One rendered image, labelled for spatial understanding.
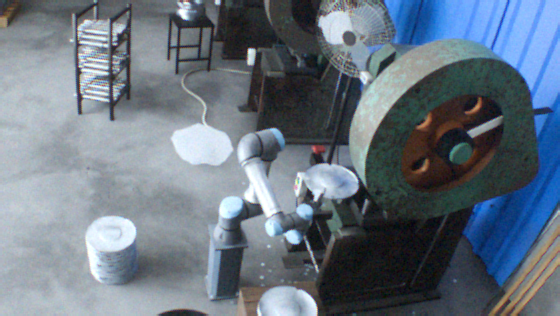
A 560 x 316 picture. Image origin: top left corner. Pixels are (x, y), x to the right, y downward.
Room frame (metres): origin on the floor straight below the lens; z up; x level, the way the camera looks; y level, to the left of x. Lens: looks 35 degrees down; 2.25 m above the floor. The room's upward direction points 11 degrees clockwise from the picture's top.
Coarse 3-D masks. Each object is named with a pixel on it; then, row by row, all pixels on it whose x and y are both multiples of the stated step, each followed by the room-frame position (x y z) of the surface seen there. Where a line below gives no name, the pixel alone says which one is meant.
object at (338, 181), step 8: (312, 168) 2.08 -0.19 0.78; (320, 168) 2.09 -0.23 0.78; (328, 168) 2.10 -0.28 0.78; (336, 168) 2.11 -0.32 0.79; (344, 168) 2.12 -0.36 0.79; (304, 176) 1.99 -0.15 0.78; (312, 176) 2.01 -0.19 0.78; (320, 176) 2.02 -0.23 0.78; (328, 176) 2.02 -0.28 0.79; (336, 176) 2.03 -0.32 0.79; (344, 176) 2.05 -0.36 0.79; (352, 176) 2.06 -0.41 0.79; (312, 184) 1.94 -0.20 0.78; (320, 184) 1.95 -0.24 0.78; (328, 184) 1.95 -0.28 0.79; (336, 184) 1.96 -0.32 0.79; (344, 184) 1.98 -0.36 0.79; (352, 184) 1.99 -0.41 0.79; (328, 192) 1.90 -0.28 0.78; (336, 192) 1.91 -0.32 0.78; (344, 192) 1.92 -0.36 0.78; (352, 192) 1.93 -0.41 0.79
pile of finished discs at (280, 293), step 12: (276, 288) 1.54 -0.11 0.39; (288, 288) 1.56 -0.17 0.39; (264, 300) 1.46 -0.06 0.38; (276, 300) 1.47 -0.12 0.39; (288, 300) 1.48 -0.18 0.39; (300, 300) 1.49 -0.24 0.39; (312, 300) 1.51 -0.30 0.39; (264, 312) 1.38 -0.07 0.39; (276, 312) 1.39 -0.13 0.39; (288, 312) 1.40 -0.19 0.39; (300, 312) 1.42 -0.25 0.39; (312, 312) 1.43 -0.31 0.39
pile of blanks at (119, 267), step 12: (96, 252) 1.62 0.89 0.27; (108, 252) 1.62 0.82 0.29; (120, 252) 1.65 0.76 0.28; (132, 252) 1.73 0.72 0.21; (96, 264) 1.62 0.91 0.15; (108, 264) 1.62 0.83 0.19; (120, 264) 1.65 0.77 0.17; (132, 264) 1.72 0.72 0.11; (96, 276) 1.63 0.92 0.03; (108, 276) 1.62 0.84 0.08; (120, 276) 1.64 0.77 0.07; (132, 276) 1.71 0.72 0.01
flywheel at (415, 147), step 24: (480, 96) 1.75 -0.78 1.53; (432, 120) 1.68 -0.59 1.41; (456, 120) 1.72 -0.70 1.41; (480, 120) 1.77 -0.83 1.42; (408, 144) 1.66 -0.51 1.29; (432, 144) 1.67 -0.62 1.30; (456, 144) 1.60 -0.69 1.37; (480, 144) 1.79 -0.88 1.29; (408, 168) 1.67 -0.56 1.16; (432, 168) 1.72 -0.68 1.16; (456, 168) 1.76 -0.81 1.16; (480, 168) 1.78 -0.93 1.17
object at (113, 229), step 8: (112, 216) 1.89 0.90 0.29; (96, 224) 1.80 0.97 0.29; (104, 224) 1.82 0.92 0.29; (112, 224) 1.83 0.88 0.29; (120, 224) 1.85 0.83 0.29; (128, 224) 1.86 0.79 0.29; (88, 232) 1.73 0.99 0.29; (96, 232) 1.74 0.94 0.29; (104, 232) 1.75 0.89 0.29; (112, 232) 1.77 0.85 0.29; (120, 232) 1.78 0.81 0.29; (128, 232) 1.80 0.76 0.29; (88, 240) 1.67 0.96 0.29; (96, 240) 1.68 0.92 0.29; (104, 240) 1.70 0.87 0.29; (112, 240) 1.71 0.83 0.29; (120, 240) 1.73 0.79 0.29; (128, 240) 1.74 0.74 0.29; (96, 248) 1.63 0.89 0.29; (104, 248) 1.64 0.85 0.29; (112, 248) 1.65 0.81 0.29; (120, 248) 1.67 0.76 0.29
